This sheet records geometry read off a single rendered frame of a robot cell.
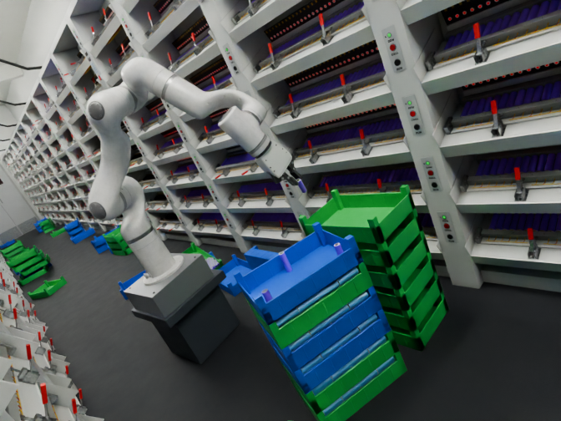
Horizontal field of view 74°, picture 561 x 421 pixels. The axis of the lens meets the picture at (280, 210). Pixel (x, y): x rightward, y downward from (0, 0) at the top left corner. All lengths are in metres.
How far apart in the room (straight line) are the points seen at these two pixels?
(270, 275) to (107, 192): 0.70
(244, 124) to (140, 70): 0.36
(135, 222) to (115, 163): 0.26
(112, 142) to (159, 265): 0.52
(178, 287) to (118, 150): 0.57
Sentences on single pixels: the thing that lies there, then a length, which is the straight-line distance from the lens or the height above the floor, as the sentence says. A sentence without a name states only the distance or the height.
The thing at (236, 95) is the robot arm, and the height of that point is 0.91.
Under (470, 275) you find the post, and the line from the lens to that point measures 1.45.
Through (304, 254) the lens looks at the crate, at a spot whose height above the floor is 0.41.
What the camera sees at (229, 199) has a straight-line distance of 2.27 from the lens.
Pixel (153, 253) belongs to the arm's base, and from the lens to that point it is 1.59.
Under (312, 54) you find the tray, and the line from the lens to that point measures 1.36.
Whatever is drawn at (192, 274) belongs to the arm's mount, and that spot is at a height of 0.35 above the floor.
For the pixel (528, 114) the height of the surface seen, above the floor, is 0.56.
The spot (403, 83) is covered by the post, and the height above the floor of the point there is 0.75.
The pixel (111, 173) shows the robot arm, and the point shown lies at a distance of 1.48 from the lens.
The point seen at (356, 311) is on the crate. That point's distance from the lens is 1.05.
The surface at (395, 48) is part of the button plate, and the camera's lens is 1.18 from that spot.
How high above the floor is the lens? 0.92
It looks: 19 degrees down
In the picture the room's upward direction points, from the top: 25 degrees counter-clockwise
